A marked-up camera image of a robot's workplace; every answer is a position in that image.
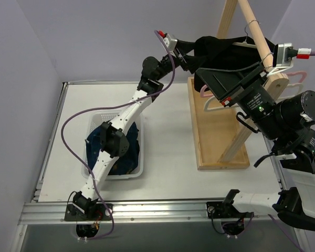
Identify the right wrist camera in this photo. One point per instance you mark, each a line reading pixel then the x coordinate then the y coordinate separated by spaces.
pixel 283 56

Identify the blue denim skirt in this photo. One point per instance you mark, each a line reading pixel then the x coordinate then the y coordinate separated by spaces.
pixel 125 164

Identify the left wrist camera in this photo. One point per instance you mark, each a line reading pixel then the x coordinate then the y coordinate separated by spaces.
pixel 169 40

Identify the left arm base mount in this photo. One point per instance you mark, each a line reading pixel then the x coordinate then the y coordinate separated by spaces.
pixel 88 224

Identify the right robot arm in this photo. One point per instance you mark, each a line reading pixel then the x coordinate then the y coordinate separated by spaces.
pixel 287 123

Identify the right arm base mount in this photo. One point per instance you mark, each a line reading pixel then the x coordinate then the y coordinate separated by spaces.
pixel 225 210

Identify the white hanger far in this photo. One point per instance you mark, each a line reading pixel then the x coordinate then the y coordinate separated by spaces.
pixel 244 43

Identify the aluminium rail table edge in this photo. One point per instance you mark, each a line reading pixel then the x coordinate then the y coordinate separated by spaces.
pixel 123 212

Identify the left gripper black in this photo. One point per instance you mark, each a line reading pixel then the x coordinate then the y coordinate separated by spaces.
pixel 181 56

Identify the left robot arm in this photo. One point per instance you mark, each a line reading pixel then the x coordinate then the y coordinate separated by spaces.
pixel 109 142

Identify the white plastic basket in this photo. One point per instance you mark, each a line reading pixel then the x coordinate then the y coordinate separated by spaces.
pixel 96 120

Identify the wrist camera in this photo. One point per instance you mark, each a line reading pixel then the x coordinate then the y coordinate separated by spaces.
pixel 169 40
pixel 283 56

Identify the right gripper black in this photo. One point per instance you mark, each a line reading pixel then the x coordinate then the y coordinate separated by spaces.
pixel 241 85

